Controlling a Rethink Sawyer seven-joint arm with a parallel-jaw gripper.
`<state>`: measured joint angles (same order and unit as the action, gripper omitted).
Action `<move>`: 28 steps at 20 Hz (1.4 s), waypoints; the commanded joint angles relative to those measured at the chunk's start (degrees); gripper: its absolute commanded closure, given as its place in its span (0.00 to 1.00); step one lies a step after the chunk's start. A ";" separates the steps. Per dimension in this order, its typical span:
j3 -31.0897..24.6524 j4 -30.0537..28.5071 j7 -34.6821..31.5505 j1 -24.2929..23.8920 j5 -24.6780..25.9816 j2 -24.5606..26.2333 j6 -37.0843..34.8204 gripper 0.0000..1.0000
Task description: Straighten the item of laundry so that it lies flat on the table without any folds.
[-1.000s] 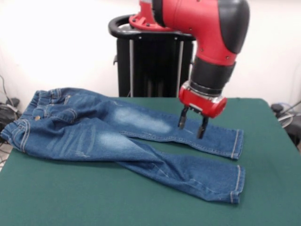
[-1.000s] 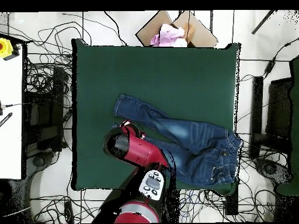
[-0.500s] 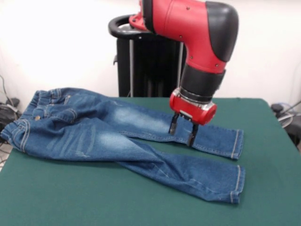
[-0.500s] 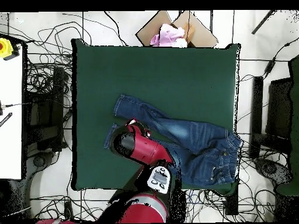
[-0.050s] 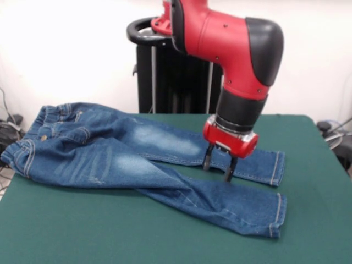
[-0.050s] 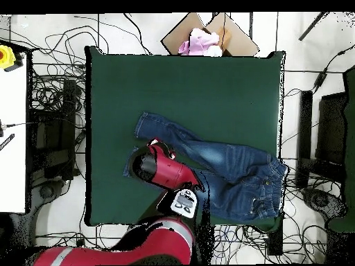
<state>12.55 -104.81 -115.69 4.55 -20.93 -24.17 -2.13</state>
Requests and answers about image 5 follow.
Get black floor equipment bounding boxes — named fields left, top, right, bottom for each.
left=335, top=142, right=352, bottom=177

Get blue denim jeans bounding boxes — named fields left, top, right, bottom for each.
left=0, top=102, right=288, bottom=239

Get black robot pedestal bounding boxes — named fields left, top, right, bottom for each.
left=126, top=16, right=241, bottom=114

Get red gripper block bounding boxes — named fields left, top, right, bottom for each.
left=202, top=115, right=260, bottom=183

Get tangle of black cables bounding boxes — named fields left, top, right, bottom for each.
left=0, top=87, right=27, bottom=193

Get tangle of cables with adapter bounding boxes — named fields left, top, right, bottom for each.
left=316, top=117, right=352, bottom=151

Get dark green table cloth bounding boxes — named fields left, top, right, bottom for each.
left=0, top=112, right=352, bottom=264

